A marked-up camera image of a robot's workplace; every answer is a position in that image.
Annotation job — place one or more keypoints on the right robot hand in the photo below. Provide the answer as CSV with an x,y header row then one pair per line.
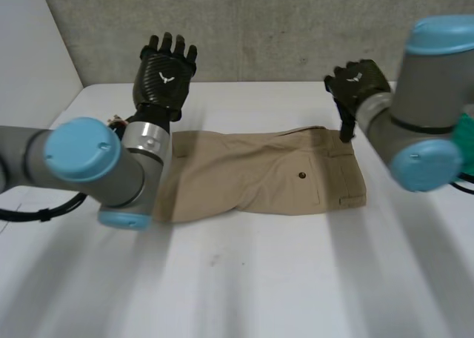
x,y
361,82

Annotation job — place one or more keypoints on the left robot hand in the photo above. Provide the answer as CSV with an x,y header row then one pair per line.
x,y
161,80

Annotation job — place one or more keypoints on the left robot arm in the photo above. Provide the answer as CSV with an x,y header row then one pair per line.
x,y
92,164

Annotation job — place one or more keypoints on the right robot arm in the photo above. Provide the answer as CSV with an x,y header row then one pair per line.
x,y
426,104

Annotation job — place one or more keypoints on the teal towel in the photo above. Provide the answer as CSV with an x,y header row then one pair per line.
x,y
466,134

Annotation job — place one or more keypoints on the beige shorts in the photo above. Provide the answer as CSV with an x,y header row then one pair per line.
x,y
266,171

